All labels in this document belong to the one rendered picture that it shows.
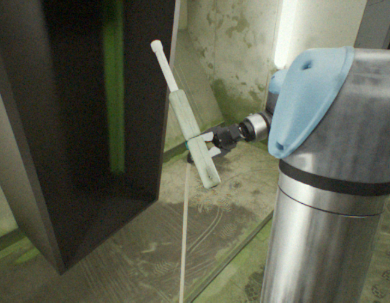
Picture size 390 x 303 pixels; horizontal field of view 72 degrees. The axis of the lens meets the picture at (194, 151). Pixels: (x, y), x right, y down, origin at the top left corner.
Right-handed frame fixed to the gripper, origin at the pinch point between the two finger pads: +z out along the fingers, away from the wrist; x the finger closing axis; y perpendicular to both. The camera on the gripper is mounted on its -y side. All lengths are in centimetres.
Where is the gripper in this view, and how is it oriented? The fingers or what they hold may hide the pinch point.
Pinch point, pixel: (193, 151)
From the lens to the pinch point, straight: 83.1
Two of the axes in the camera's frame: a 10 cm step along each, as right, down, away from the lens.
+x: -3.8, -9.2, 1.1
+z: -9.1, 3.5, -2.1
